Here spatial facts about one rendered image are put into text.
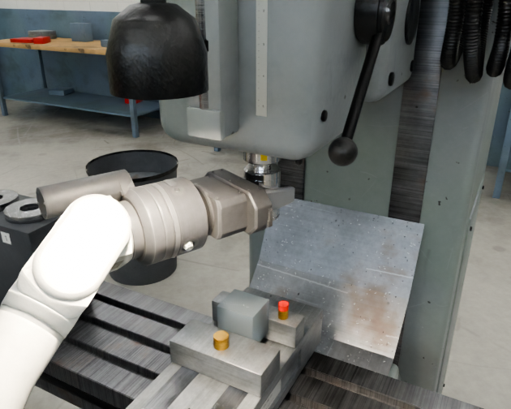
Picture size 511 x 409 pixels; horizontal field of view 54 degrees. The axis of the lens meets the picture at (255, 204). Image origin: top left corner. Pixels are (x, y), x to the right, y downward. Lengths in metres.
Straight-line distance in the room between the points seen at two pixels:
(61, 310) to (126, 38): 0.25
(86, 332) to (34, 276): 0.51
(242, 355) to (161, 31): 0.48
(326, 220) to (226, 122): 0.57
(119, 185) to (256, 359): 0.31
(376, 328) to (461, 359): 1.45
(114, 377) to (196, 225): 0.39
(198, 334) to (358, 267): 0.40
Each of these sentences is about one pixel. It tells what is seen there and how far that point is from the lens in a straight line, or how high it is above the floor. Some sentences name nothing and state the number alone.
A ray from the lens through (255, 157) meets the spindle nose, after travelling 0.61.
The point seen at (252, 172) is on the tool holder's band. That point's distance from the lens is 0.62.
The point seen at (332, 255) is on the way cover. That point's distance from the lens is 1.03.
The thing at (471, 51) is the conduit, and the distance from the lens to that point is 0.74.
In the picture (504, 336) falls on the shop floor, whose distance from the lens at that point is 2.64.
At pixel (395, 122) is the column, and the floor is 1.25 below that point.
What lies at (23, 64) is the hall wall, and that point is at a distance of 7.78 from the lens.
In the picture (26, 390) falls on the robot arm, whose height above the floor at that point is 1.16.
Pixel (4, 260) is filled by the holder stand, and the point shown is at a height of 1.02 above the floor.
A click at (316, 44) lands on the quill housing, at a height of 1.43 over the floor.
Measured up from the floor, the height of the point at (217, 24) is 1.45.
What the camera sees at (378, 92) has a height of 1.36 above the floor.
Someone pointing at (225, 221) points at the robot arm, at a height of 1.23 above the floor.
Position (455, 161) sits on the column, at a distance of 0.95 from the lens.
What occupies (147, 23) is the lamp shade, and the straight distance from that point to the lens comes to 0.35.
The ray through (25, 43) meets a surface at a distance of 6.47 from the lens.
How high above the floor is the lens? 1.48
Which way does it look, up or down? 24 degrees down
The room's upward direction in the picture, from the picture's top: straight up
